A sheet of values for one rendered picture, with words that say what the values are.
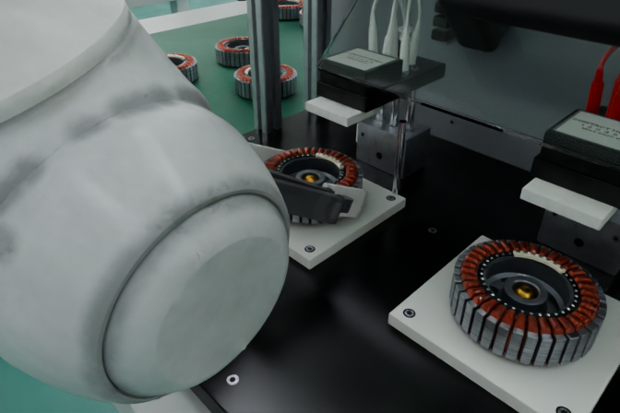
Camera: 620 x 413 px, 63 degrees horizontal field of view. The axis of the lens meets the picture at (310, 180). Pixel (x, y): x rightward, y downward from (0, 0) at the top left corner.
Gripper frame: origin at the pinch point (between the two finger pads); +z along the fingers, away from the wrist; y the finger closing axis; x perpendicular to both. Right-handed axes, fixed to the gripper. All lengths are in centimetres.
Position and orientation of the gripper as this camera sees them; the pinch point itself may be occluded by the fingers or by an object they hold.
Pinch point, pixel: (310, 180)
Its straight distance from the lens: 55.1
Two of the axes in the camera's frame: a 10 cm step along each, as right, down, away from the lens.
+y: 7.0, 3.7, -6.1
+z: 6.2, 1.1, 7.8
